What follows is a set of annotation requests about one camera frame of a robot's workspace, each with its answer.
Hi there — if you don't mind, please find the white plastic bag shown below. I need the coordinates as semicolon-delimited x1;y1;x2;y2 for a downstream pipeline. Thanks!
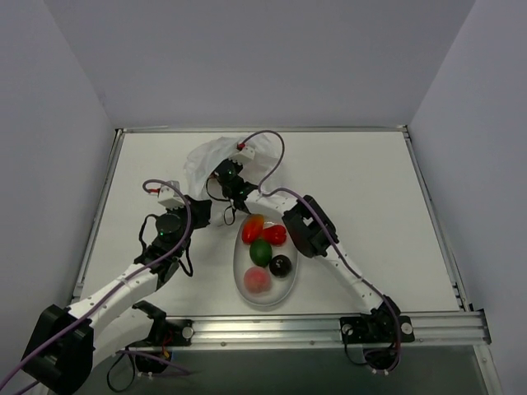
184;130;285;214

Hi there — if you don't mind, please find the red orange fake mango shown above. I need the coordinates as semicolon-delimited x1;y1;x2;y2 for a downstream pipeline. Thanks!
241;214;265;244

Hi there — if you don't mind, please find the red fake fruit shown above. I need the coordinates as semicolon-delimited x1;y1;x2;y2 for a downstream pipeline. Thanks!
261;225;287;246

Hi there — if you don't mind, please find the green fake lime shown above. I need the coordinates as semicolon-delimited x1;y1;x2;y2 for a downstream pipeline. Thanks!
250;239;273;267

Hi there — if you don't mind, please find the pink fake fruit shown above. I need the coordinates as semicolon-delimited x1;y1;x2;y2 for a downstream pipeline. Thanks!
244;267;271;294

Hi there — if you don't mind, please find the dark purple fake plum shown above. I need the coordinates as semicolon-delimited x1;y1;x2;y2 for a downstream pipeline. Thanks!
268;254;292;278

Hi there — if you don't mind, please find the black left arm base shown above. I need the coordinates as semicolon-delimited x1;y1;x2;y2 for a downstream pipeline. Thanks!
115;300;194;376

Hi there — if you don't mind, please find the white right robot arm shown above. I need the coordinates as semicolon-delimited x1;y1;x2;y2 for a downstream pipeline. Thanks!
212;160;400;340

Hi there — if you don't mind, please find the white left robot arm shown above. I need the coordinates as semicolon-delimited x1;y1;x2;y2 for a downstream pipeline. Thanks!
21;196;212;394

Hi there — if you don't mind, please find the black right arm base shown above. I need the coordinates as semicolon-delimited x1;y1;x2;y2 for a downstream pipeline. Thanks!
339;310;416;375

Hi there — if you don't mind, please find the white oval plate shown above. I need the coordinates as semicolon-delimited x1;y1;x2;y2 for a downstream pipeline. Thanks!
233;214;298;308

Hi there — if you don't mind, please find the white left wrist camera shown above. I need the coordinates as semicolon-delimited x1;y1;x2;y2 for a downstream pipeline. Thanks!
157;180;185;210

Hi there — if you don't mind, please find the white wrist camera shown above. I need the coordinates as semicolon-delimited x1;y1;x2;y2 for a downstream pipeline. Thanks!
231;143;255;165
157;180;185;210

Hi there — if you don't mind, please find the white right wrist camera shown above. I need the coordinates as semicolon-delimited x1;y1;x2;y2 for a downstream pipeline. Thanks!
231;143;255;165

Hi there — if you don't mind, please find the aluminium front rail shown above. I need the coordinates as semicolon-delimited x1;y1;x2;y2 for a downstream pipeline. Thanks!
40;310;492;351

